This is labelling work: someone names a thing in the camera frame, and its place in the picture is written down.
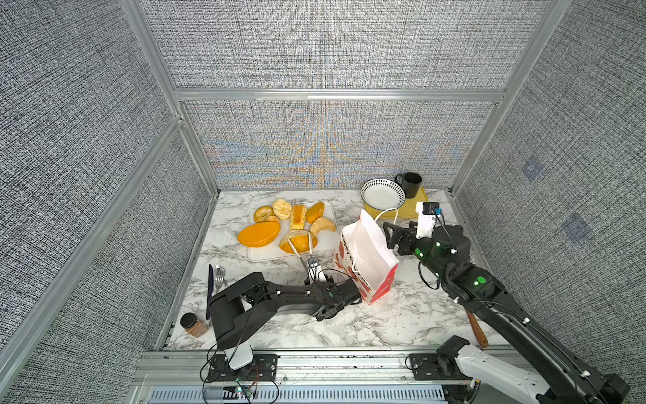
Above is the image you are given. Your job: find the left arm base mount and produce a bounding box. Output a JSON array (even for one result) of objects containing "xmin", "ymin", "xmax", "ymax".
[{"xmin": 206, "ymin": 353, "xmax": 279, "ymax": 383}]

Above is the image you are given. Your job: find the large orange oval bread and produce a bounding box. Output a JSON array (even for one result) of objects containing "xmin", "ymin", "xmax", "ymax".
[{"xmin": 237, "ymin": 222, "xmax": 281, "ymax": 248}]

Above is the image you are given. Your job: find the aluminium front rail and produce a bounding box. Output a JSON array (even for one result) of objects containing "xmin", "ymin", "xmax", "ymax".
[{"xmin": 123, "ymin": 347, "xmax": 556, "ymax": 404}]

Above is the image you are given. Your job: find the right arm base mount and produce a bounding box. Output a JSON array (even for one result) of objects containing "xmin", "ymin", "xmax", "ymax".
[{"xmin": 405, "ymin": 353, "xmax": 472, "ymax": 383}]

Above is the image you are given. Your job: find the white rectangular tray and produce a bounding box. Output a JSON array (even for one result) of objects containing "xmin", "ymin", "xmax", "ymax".
[{"xmin": 246, "ymin": 201, "xmax": 340, "ymax": 262}]

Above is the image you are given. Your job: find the black rimmed white bowl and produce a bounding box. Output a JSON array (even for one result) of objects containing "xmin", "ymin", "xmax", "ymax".
[{"xmin": 360, "ymin": 178, "xmax": 406, "ymax": 211}]

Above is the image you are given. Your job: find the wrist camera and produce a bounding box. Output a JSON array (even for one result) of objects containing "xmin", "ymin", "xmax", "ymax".
[
  {"xmin": 416, "ymin": 202, "xmax": 442, "ymax": 239},
  {"xmin": 306, "ymin": 257, "xmax": 327, "ymax": 282}
]

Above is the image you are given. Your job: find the wooden spatula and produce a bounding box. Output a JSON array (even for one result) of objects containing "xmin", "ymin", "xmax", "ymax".
[{"xmin": 466, "ymin": 311, "xmax": 490, "ymax": 348}]

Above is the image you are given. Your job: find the aluminium cage frame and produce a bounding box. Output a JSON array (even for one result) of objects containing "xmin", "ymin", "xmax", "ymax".
[{"xmin": 1, "ymin": 1, "xmax": 568, "ymax": 380}]

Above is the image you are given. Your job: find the brown spice jar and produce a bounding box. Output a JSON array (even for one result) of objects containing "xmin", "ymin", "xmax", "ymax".
[{"xmin": 180, "ymin": 312, "xmax": 209, "ymax": 338}]

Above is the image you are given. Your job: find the crescent croissant bread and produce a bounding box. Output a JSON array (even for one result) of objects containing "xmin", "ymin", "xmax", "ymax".
[{"xmin": 310, "ymin": 217, "xmax": 336, "ymax": 237}]

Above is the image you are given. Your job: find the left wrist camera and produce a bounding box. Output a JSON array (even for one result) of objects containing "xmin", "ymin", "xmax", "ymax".
[{"xmin": 306, "ymin": 257, "xmax": 327, "ymax": 282}]

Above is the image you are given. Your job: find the yellow cutting board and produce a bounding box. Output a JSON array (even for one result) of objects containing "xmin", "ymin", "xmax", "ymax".
[{"xmin": 364, "ymin": 187, "xmax": 429, "ymax": 222}]

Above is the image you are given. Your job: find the white and red paper bag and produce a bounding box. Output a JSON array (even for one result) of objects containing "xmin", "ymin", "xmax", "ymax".
[{"xmin": 334, "ymin": 210, "xmax": 400, "ymax": 305}]

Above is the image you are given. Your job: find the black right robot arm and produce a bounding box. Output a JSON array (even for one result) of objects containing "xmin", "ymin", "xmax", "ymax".
[{"xmin": 383, "ymin": 223, "xmax": 630, "ymax": 403}]

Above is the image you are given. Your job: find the silver fork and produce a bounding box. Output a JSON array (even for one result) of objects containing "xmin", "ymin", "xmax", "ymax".
[{"xmin": 215, "ymin": 265, "xmax": 225, "ymax": 293}]

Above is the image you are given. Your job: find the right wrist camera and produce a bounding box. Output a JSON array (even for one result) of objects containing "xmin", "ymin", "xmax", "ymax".
[{"xmin": 416, "ymin": 202, "xmax": 442, "ymax": 239}]

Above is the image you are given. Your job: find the pale knotted bun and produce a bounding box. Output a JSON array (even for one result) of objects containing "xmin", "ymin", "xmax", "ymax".
[{"xmin": 272, "ymin": 199, "xmax": 293, "ymax": 221}]

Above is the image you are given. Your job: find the ridged yellow pastry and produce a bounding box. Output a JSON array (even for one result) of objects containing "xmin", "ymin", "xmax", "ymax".
[{"xmin": 289, "ymin": 205, "xmax": 307, "ymax": 231}]

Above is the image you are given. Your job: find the golden round scored bread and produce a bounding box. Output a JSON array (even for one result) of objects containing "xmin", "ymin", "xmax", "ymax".
[{"xmin": 279, "ymin": 230, "xmax": 318, "ymax": 254}]

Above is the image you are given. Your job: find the black mug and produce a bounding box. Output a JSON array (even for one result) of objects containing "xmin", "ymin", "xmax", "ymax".
[{"xmin": 395, "ymin": 172, "xmax": 422, "ymax": 199}]

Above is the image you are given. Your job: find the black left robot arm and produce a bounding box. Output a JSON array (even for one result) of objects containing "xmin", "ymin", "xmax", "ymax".
[{"xmin": 206, "ymin": 272, "xmax": 362, "ymax": 371}]

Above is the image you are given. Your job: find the dark blue handled knife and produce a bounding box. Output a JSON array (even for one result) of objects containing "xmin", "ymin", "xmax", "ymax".
[{"xmin": 205, "ymin": 264, "xmax": 215, "ymax": 320}]

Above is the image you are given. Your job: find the small round bun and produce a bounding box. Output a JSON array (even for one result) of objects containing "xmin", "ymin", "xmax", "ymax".
[{"xmin": 253, "ymin": 206, "xmax": 277, "ymax": 223}]

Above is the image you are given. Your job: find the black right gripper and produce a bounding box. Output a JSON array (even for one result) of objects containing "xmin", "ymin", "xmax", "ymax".
[{"xmin": 386, "ymin": 221, "xmax": 454, "ymax": 288}]

